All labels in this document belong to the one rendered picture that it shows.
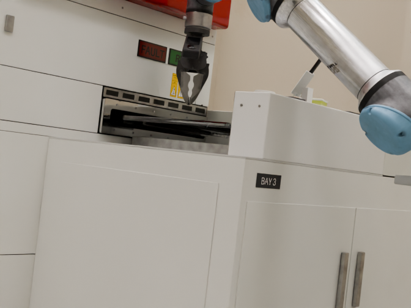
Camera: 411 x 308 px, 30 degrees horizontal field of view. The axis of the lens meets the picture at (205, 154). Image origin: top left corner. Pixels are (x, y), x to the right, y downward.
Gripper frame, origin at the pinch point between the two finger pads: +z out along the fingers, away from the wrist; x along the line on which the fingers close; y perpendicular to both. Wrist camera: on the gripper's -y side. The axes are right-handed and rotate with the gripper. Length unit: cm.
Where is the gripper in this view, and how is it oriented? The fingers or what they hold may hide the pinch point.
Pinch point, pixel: (189, 100)
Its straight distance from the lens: 212.4
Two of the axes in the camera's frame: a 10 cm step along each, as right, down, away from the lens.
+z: -1.1, 9.9, -0.1
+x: -9.9, -1.1, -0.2
